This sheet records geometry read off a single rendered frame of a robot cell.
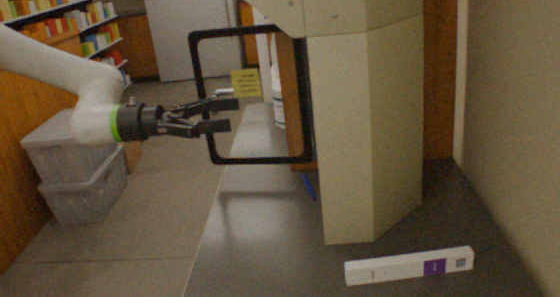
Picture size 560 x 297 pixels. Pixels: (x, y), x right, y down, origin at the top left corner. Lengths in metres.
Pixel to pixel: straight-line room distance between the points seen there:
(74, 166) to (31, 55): 1.92
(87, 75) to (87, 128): 0.15
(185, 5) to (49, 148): 3.38
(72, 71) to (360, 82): 0.70
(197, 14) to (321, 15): 5.13
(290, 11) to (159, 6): 5.25
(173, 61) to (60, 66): 4.99
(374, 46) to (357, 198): 0.32
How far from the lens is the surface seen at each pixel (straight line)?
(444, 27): 1.26
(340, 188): 0.95
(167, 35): 6.07
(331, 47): 0.84
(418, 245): 1.03
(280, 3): 0.82
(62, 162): 3.08
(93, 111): 1.11
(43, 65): 1.18
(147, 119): 1.06
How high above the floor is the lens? 1.57
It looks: 23 degrees down
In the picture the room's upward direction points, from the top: 7 degrees counter-clockwise
